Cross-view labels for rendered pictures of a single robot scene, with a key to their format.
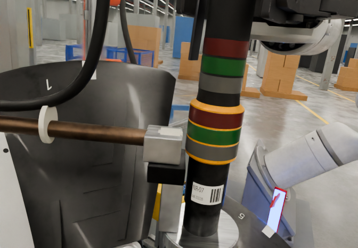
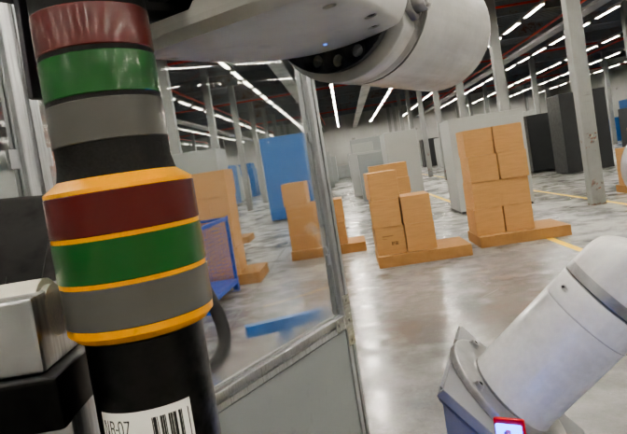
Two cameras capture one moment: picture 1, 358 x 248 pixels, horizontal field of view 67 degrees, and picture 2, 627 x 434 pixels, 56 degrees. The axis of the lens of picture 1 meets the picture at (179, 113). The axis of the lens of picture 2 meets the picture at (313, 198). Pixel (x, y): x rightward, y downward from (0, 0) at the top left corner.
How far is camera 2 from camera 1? 10 cm
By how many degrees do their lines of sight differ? 13
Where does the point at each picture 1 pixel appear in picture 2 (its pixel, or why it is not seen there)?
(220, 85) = (80, 120)
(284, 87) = (516, 218)
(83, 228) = not seen: outside the picture
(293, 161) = (539, 352)
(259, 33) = (215, 11)
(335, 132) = (606, 258)
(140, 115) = not seen: hidden behind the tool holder
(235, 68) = (107, 68)
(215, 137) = (104, 259)
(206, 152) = (94, 310)
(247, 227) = not seen: outside the picture
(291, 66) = (516, 173)
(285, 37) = not seen: outside the picture
